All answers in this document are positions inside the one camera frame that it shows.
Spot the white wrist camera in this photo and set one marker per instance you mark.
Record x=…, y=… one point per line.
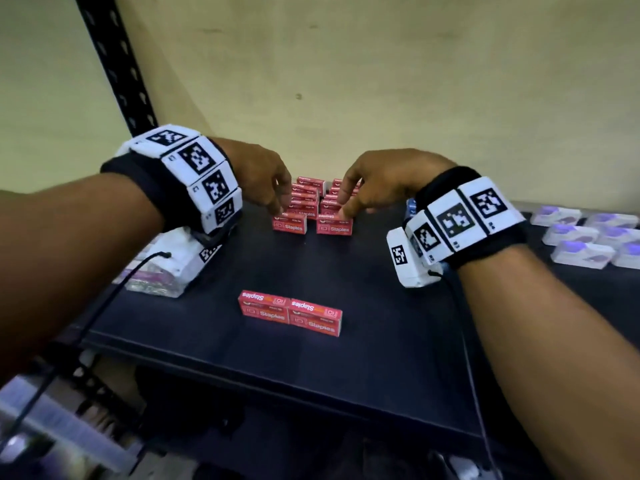
x=214, y=238
x=412, y=267

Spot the pile of clear plastic packets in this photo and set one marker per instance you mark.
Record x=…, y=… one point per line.
x=165, y=272

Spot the small red cardboard box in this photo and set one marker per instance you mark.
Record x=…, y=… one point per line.
x=316, y=317
x=264, y=305
x=334, y=227
x=290, y=224

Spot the black marker-tile wristband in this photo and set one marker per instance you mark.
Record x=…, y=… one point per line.
x=460, y=219
x=195, y=164

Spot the person's right fingers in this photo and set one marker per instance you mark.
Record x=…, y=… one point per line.
x=351, y=192

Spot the rows of red boxes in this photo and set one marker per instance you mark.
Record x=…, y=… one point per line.
x=310, y=194

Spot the person's right forearm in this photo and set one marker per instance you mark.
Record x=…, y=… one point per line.
x=555, y=359

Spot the person's left fingers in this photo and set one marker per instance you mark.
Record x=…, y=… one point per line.
x=281, y=194

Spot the black metal shelf upright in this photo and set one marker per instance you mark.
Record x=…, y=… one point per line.
x=117, y=64

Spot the person's right hand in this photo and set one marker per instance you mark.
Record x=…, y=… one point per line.
x=395, y=177

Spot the small blue box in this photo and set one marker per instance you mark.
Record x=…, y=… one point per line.
x=410, y=208

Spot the group of white purple packets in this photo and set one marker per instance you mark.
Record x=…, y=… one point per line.
x=582, y=242

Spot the person's left forearm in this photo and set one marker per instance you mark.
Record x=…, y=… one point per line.
x=70, y=254

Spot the person's left hand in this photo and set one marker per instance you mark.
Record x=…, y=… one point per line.
x=255, y=169

